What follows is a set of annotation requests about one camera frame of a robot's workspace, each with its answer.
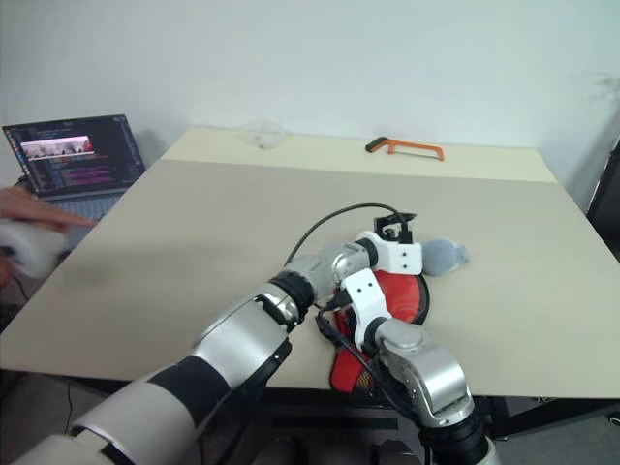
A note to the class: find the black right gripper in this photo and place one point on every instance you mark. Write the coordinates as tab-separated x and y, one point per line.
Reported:
334	305

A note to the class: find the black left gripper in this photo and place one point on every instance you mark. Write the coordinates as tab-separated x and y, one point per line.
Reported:
406	227

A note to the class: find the grey blue fabric pouch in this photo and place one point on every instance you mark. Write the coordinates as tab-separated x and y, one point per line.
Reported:
441	257

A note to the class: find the black and clear paddle case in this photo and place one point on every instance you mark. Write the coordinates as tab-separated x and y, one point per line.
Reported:
424	315

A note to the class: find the white handheld controller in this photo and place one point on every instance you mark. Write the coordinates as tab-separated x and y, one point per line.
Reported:
29	249

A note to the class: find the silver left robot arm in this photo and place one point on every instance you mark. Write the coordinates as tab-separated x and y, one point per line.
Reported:
232	334

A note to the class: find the person's bare hand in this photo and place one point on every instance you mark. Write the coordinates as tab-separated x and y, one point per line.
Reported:
29	208

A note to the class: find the orange hacksaw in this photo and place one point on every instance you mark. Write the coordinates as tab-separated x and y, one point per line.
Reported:
416	147

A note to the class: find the dark rounded shape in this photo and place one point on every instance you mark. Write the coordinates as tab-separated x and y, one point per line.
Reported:
397	453

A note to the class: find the clear plastic bag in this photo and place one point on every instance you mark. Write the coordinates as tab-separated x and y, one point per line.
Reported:
264	133

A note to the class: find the open laptop computer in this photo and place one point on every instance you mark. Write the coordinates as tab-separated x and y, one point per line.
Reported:
77	160

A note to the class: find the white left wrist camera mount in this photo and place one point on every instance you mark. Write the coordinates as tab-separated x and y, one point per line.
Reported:
399	257

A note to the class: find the black metal table frame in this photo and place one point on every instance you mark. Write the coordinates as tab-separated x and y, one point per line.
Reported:
533	409

